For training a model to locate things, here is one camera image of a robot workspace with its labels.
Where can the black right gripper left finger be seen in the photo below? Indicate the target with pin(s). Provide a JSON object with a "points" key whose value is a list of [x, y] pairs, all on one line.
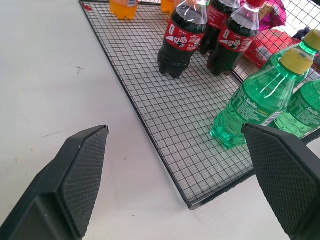
{"points": [[75, 180]]}

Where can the orange soda bottle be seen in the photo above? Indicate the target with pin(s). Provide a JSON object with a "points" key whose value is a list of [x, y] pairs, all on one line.
{"points": [[168, 4], [124, 6]]}

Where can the cola bottle red label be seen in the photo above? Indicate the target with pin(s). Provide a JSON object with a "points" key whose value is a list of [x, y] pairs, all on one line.
{"points": [[231, 45], [217, 22], [181, 42]]}

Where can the pink and yellow snack bag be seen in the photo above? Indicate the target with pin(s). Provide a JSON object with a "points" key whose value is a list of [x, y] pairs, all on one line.
{"points": [[271, 13]]}

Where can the dark purple snack bag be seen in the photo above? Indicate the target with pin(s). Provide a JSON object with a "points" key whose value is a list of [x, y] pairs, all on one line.
{"points": [[302, 33]]}

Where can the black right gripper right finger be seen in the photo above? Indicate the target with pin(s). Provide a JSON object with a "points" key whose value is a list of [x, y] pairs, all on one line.
{"points": [[282, 175]]}

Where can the green Sprite bottle yellow cap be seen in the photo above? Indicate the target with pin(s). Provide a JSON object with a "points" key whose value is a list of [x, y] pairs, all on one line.
{"points": [[255, 107], [303, 107]]}

